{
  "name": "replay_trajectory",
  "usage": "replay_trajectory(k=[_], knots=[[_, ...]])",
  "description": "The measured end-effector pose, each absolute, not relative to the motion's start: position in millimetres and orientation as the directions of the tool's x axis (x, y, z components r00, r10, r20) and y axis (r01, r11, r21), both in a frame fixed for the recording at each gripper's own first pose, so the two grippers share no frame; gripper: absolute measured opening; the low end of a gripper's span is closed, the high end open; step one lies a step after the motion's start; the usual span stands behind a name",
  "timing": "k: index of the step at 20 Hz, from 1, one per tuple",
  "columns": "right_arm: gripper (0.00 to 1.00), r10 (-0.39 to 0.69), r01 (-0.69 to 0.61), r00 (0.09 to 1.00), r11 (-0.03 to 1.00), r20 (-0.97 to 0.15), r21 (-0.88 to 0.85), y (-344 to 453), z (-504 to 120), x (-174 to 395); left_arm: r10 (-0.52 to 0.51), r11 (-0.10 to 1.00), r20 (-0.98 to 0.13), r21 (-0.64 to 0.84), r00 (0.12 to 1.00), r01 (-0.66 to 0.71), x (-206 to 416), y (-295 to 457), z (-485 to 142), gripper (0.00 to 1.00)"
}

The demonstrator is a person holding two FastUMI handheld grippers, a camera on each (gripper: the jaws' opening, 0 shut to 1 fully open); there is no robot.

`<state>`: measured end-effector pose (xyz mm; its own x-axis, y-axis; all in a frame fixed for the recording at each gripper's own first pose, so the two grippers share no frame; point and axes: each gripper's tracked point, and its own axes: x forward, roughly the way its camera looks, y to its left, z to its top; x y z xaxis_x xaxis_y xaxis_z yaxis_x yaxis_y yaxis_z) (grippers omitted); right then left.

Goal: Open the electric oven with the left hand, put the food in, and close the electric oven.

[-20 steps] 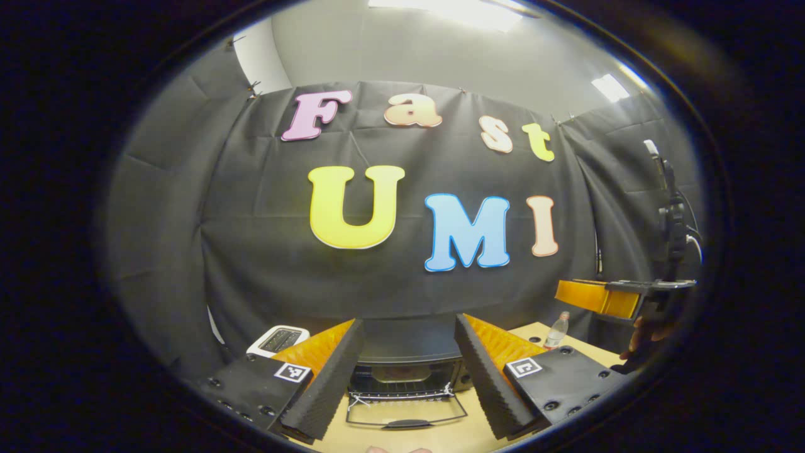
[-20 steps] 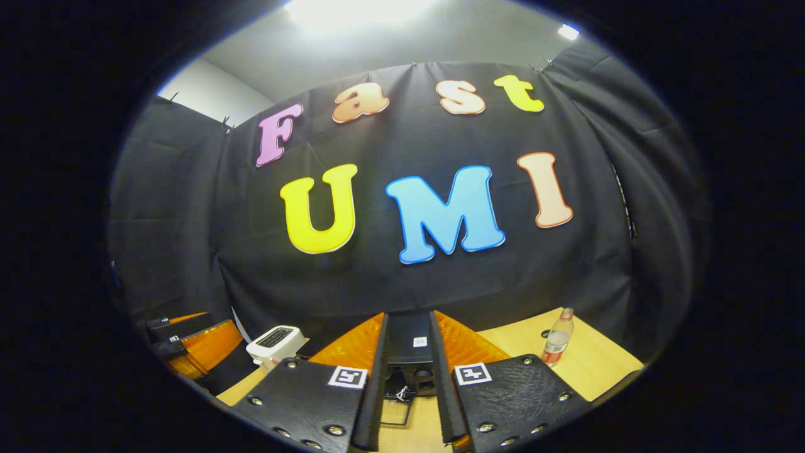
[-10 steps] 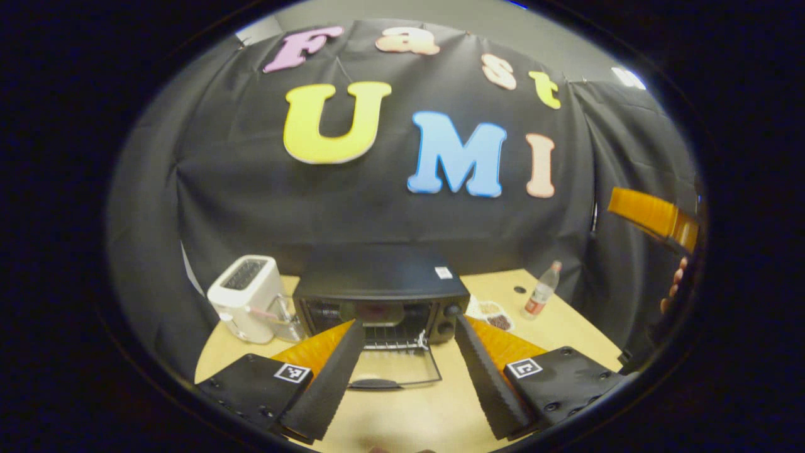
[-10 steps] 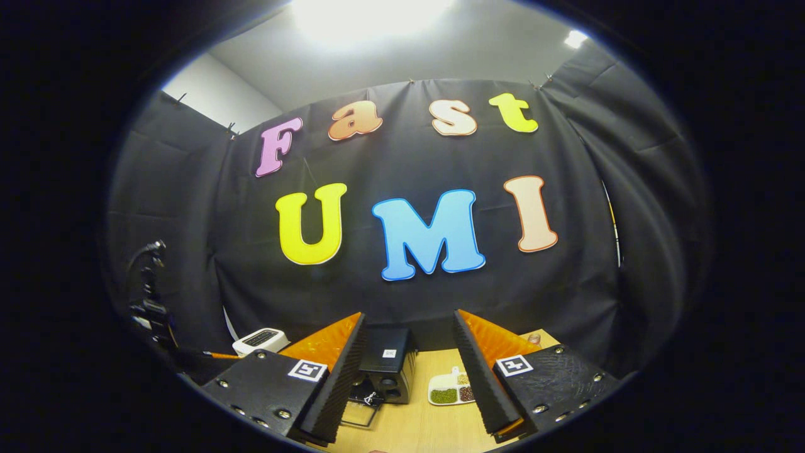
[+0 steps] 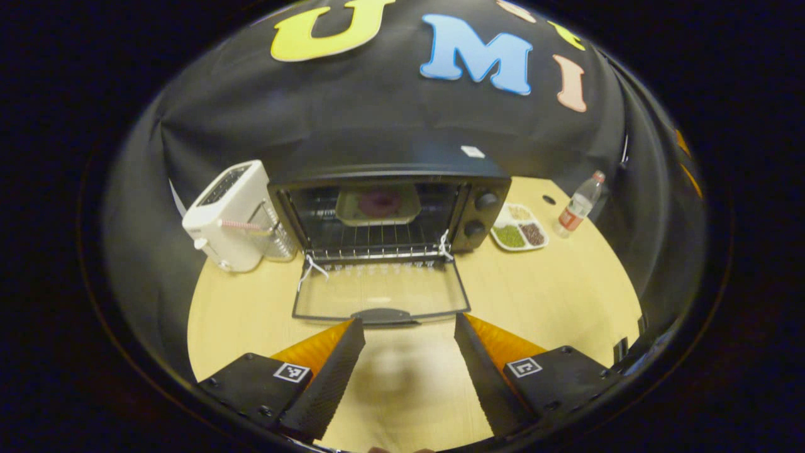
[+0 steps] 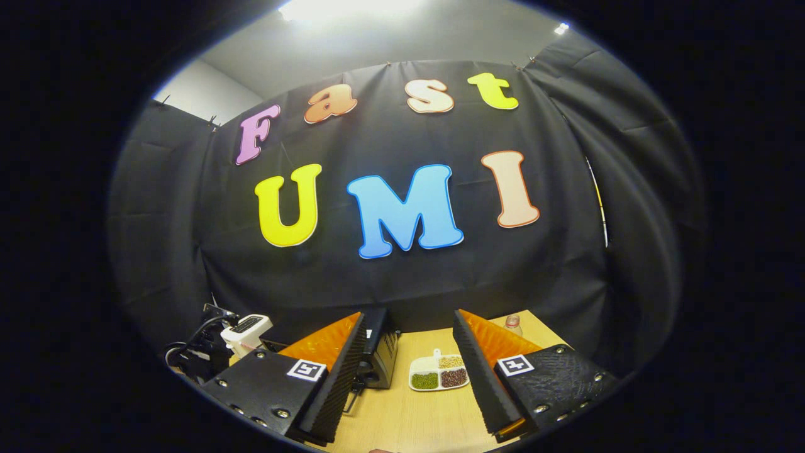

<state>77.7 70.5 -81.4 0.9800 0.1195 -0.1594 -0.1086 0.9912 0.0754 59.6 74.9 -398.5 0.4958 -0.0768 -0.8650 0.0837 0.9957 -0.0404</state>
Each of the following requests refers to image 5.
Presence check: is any oven wire rack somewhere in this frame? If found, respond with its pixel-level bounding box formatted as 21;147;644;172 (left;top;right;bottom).
304;222;454;262

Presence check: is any clear plastic water bottle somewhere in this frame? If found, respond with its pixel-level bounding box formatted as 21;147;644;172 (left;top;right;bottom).
555;170;606;239

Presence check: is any black electric oven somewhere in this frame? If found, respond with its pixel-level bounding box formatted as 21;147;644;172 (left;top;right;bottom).
267;165;513;327

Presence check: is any metal wire basket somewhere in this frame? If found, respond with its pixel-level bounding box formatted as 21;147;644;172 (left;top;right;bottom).
248;200;298;262

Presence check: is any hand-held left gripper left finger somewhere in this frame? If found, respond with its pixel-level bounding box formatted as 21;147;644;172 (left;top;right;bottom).
198;318;367;442

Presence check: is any white toaster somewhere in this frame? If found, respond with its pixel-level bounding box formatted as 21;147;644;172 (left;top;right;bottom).
182;160;272;273

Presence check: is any square cream plate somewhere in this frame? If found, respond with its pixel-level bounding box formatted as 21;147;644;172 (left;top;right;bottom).
335;183;423;228

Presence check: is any round pink food slice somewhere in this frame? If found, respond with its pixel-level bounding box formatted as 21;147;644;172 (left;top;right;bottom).
358;190;402;220

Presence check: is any black backdrop cloth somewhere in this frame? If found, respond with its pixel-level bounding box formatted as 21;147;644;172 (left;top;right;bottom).
104;0;706;384

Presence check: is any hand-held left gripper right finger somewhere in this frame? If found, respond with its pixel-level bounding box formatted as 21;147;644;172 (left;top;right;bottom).
454;313;623;439

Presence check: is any divided white tray of beans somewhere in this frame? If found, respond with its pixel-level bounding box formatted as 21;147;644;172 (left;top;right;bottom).
490;202;550;252

